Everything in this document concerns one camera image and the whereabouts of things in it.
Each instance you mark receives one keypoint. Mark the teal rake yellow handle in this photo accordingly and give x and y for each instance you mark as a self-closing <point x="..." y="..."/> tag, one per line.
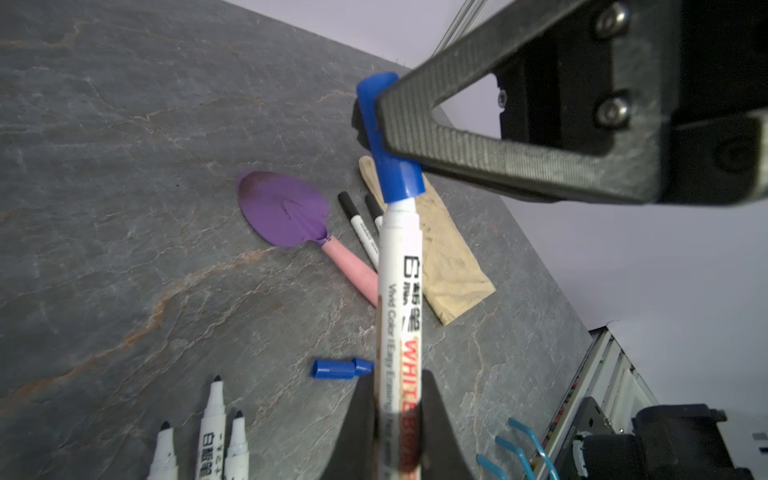
<point x="498" y="473"/>

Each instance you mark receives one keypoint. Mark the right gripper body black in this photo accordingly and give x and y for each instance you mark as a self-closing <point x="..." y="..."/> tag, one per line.
<point x="718" y="131"/>

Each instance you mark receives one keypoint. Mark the white marker pen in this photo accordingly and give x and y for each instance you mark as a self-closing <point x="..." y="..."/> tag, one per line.
<point x="375" y="211"/>
<point x="164" y="464"/>
<point x="211" y="445"/>
<point x="398" y="369"/>
<point x="363" y="233"/>

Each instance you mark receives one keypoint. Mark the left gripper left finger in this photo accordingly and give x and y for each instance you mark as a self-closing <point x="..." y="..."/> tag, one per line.
<point x="353" y="453"/>

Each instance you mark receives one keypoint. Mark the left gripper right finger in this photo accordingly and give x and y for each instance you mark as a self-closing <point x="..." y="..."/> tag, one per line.
<point x="441" y="457"/>

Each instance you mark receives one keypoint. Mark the beige work glove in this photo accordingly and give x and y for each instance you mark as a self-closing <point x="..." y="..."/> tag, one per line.
<point x="454" y="282"/>

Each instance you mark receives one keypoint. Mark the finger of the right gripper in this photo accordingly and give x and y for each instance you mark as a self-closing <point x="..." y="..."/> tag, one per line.
<point x="587" y="90"/>

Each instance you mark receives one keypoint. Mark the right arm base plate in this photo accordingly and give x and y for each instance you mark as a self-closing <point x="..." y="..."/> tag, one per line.
<point x="593" y="450"/>

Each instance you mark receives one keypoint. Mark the purple trowel pink handle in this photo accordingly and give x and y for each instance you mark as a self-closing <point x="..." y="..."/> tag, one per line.
<point x="287" y="212"/>

